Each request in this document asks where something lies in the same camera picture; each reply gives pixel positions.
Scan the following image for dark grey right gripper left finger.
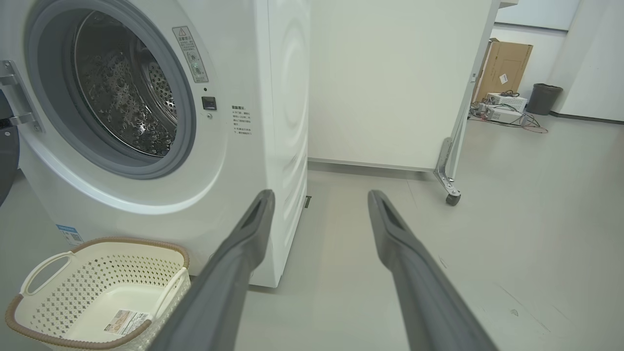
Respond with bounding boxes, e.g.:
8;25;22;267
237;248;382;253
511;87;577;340
148;189;276;351

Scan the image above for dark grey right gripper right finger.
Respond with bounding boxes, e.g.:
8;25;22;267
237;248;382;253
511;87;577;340
367;189;498;351

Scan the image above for black round glass washer door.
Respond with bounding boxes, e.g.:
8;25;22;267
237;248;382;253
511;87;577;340
0;90;20;208

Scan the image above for white front-load washing machine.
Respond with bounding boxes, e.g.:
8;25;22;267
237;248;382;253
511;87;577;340
0;0;313;289

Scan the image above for basket product label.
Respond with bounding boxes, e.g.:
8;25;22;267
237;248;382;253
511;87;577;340
103;309;153;336

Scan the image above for white perforated basket brown rim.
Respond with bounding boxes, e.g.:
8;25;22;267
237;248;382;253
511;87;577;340
4;236;192;351

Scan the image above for grey rubber door seal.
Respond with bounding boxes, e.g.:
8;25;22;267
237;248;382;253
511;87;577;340
24;0;197;180

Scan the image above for metal door hinge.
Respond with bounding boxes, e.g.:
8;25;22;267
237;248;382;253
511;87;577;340
0;59;45;134

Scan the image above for metal leg with black caster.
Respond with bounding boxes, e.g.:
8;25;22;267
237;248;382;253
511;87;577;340
433;137;462;207

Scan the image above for blue energy label sticker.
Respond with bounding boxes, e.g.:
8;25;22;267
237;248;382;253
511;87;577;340
55;224;85;247

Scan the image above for white equipment box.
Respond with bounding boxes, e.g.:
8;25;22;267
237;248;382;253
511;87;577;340
485;91;528;113
480;104;525;124

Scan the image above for white mobile partition board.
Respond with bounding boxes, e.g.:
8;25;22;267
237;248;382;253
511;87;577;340
308;0;518;173

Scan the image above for steel perforated washer drum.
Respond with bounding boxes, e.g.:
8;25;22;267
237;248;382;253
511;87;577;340
73;10;179;158

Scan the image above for dark grey trash bin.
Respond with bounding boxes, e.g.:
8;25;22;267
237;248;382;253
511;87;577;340
527;83;564;117

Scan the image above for grey warning sticker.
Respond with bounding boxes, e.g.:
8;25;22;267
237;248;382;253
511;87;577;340
171;25;210;84

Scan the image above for brown cardboard box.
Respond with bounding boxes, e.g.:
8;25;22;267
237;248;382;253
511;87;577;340
473;38;534;104

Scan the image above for tangled floor cables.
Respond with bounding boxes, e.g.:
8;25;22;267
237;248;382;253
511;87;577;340
468;109;549;134

